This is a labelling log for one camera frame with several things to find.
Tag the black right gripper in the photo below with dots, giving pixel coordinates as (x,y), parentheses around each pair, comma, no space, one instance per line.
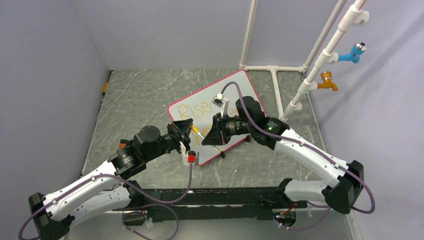
(214,137)

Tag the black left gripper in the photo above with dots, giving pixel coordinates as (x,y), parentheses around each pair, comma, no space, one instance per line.
(184,125)

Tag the red-framed whiteboard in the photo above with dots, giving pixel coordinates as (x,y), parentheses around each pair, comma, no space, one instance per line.
(199,107)

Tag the yellow marker cap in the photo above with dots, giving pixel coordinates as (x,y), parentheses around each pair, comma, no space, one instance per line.
(194,129)

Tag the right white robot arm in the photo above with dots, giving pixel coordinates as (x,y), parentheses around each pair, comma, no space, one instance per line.
(341,182)

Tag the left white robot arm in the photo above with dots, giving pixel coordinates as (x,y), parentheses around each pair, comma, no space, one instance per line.
(109,186)

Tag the white corner pipe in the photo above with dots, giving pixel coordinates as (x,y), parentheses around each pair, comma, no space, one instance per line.
(248,33)

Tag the orange tap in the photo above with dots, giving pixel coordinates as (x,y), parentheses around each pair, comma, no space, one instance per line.
(327,83)

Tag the blue tap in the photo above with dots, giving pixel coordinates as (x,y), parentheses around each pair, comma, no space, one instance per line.
(355,54)

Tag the white pipe with taps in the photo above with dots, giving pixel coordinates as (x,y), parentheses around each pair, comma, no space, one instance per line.
(354,16)

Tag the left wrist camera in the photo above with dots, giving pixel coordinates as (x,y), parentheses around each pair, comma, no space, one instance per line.
(189,156)

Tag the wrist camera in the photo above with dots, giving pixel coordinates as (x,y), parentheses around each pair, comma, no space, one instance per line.
(189,156)
(222,102)

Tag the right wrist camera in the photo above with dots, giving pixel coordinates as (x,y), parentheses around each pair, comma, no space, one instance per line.
(222,102)

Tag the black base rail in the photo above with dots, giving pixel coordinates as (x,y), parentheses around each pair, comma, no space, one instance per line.
(260,203)

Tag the white floor pipe frame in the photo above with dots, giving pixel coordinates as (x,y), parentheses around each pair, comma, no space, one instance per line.
(274,69)

